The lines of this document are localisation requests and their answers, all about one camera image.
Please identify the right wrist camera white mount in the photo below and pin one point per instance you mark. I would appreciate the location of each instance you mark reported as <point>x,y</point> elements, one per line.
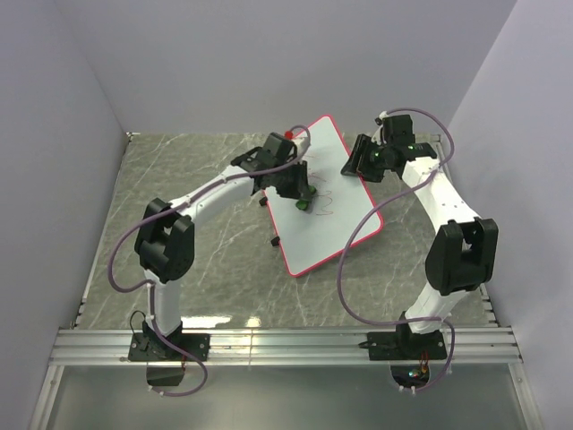
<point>393,130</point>

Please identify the pink framed whiteboard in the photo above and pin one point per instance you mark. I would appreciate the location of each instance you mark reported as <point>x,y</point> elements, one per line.
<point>307,239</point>

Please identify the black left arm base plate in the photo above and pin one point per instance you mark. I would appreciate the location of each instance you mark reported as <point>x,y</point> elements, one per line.
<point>147,347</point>

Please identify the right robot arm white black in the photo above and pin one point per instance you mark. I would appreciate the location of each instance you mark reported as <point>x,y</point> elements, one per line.
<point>462,254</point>

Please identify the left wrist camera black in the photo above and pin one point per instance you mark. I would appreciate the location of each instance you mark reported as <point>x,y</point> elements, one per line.
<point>278,150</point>

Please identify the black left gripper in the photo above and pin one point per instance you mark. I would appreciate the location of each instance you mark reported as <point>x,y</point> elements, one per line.
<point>301,184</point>

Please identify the green whiteboard eraser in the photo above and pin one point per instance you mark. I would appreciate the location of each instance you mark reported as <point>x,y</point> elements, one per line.
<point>305,201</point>

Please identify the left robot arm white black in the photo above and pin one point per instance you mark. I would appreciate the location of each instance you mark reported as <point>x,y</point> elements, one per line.
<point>166,245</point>

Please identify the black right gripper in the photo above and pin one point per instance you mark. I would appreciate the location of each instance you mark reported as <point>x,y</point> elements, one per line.
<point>363,146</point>

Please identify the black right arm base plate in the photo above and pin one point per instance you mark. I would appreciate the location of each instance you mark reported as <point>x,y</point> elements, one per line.
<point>402,346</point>

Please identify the aluminium mounting rail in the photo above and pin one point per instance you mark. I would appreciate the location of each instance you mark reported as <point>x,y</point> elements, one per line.
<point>278,347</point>

